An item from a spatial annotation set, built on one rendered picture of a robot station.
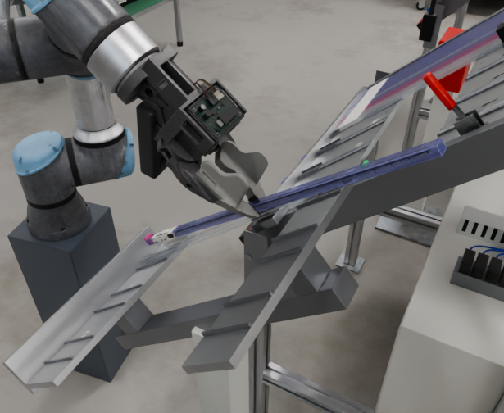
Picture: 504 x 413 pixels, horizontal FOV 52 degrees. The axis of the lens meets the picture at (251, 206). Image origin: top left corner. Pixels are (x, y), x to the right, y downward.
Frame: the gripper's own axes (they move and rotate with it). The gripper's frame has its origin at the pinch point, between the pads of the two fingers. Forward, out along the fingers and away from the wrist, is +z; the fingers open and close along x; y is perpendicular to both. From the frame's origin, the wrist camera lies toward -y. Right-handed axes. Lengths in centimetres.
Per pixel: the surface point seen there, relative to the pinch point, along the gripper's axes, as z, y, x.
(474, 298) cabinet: 48, -13, 34
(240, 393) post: 22.5, -25.6, -7.6
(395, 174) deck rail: 13.7, 1.4, 23.0
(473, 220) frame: 42, -14, 53
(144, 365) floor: 26, -110, 13
